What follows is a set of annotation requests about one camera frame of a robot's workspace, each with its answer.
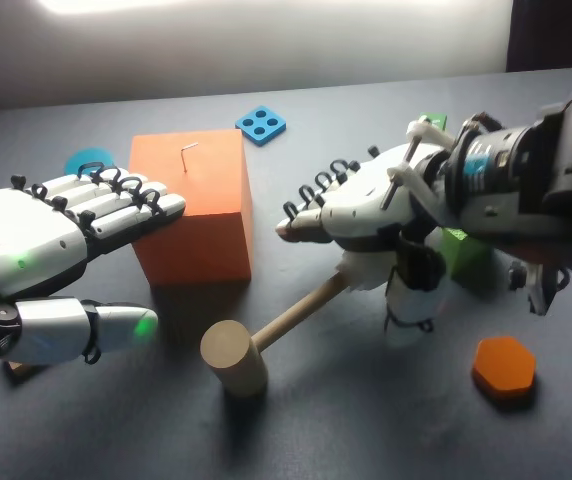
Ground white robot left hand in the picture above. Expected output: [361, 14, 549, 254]
[0, 160, 188, 366]

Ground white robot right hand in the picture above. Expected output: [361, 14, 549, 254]
[274, 143, 455, 349]

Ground wooden mallet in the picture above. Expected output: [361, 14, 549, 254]
[199, 249, 402, 399]

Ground large orange foam cube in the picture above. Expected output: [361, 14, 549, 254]
[128, 128, 255, 287]

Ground thin metal nail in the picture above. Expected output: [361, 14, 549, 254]
[181, 143, 200, 174]

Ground blue round disc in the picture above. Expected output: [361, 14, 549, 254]
[63, 146, 120, 176]

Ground small green cube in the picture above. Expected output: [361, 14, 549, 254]
[418, 113, 448, 132]

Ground blue square block, four holes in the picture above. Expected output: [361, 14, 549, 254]
[234, 105, 287, 149]

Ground orange hexagon block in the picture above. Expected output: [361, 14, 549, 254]
[471, 336, 537, 400]

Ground large green textured cube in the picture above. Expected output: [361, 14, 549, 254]
[440, 227, 492, 281]

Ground grey table cloth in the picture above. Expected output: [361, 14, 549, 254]
[0, 64, 572, 480]

